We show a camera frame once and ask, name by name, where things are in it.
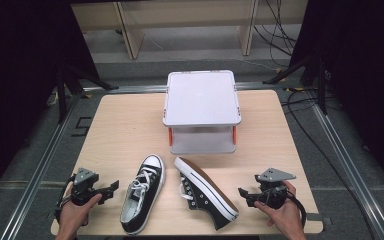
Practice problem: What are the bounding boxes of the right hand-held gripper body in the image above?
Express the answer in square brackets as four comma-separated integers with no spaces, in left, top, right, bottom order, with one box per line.
[253,167,297,210]

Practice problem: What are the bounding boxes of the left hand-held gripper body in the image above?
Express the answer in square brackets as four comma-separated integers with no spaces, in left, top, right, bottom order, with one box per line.
[69,167,105,207]

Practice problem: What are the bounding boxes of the black canvas sneaker white laces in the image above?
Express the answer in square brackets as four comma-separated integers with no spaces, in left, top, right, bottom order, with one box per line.
[119,153,166,236]
[173,156,240,232]

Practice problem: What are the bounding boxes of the person's right hand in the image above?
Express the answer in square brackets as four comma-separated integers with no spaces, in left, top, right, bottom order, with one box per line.
[253,180,306,236]

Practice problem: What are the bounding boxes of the person's left hand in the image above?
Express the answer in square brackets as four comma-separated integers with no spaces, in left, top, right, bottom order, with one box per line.
[57,193,103,236]

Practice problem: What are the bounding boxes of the black tripod stand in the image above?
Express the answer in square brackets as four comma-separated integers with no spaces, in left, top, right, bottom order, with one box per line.
[261,53,330,116]
[53,62,120,125]

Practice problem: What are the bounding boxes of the clear plastic bin, white lid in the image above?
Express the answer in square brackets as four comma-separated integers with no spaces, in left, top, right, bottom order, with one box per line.
[162,69,243,156]

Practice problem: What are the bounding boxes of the black curtain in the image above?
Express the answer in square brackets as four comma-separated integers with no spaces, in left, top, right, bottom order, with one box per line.
[0,0,100,209]
[289,0,384,203]

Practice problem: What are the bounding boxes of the beige wooden desk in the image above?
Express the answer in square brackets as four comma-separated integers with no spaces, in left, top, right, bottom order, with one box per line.
[70,0,310,61]

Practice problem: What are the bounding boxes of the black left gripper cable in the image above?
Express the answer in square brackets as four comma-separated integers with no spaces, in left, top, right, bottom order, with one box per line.
[54,174,78,226]

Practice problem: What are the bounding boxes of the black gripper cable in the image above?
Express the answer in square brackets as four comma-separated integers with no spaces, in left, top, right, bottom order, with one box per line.
[285,190,308,229]
[54,174,78,226]

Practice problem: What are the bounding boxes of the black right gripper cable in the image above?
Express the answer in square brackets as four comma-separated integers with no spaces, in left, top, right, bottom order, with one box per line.
[285,190,308,229]

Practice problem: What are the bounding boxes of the metal floor rail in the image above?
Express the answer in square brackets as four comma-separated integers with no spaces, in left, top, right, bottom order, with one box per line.
[311,102,384,240]
[0,95,82,240]

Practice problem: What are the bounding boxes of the black floor cable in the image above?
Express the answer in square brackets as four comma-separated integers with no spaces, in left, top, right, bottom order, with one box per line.
[280,87,380,240]

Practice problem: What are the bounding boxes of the thin white floor cable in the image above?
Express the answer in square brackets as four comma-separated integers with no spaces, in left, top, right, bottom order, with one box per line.
[213,57,278,73]

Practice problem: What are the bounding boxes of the bundle of black hanging cables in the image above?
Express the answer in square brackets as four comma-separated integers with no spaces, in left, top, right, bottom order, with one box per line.
[252,0,298,68]

